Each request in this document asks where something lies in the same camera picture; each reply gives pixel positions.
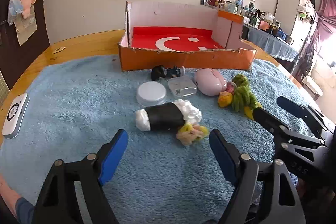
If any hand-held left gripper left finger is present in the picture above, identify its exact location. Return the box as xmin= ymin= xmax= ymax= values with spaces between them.
xmin=33 ymin=129 xmax=129 ymax=224

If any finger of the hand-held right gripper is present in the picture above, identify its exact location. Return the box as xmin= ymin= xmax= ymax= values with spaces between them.
xmin=252 ymin=107 xmax=291 ymax=140
xmin=277 ymin=96 xmax=336 ymax=137

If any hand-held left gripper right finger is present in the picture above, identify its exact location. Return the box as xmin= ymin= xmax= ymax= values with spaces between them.
xmin=209 ymin=129 xmax=307 ymax=224

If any green and yellow scrunchie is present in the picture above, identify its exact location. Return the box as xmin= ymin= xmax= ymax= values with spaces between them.
xmin=231 ymin=85 xmax=263 ymax=119

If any pastel yellow pink scrunchie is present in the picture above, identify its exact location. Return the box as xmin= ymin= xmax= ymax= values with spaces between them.
xmin=176 ymin=122 xmax=210 ymax=146

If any yellow-haired toy figure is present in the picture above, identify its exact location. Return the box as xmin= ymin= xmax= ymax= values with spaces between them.
xmin=218 ymin=81 xmax=238 ymax=108

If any pink egg-shaped case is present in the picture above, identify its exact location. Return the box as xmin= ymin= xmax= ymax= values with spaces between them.
xmin=194 ymin=69 xmax=228 ymax=96

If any white round lid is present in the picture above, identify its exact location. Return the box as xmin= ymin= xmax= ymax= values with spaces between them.
xmin=136 ymin=81 xmax=167 ymax=107

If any clear plastic case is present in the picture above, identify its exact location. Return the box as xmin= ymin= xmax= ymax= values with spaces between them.
xmin=168 ymin=76 xmax=198 ymax=98

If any dark-haired toy figure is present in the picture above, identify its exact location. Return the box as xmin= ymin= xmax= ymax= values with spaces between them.
xmin=151 ymin=66 xmax=186 ymax=81

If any orange cardboard box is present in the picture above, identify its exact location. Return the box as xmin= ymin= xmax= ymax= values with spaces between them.
xmin=118 ymin=1 xmax=257 ymax=72

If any person's left forearm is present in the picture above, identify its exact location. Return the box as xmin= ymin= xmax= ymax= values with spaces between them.
xmin=0 ymin=174 xmax=36 ymax=224

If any blue fluffy towel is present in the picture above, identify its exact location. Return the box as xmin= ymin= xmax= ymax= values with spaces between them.
xmin=0 ymin=55 xmax=323 ymax=224

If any side table with blue cloth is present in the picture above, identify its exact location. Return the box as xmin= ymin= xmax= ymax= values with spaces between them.
xmin=243 ymin=22 xmax=300 ymax=67

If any group of bottles and jars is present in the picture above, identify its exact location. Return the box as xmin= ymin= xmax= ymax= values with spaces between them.
xmin=223 ymin=0 xmax=294 ymax=43

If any pink curtain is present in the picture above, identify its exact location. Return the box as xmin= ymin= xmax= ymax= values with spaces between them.
xmin=297 ymin=0 xmax=336 ymax=88

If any white cabinet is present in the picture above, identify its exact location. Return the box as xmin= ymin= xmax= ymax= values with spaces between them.
xmin=274 ymin=0 xmax=318 ymax=41

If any white rectangular device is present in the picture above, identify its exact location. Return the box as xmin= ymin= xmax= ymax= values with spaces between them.
xmin=2 ymin=93 xmax=30 ymax=139

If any dark brown door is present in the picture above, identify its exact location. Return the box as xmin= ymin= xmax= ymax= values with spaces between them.
xmin=0 ymin=0 xmax=50 ymax=90

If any beige paper bag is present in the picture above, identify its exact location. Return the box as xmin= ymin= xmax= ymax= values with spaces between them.
xmin=14 ymin=11 xmax=38 ymax=46

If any pale pink plush toy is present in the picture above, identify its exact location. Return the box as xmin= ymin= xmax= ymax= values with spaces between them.
xmin=20 ymin=0 xmax=36 ymax=19

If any blue plastic pouch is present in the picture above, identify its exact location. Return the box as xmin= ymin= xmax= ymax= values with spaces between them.
xmin=7 ymin=0 xmax=24 ymax=25

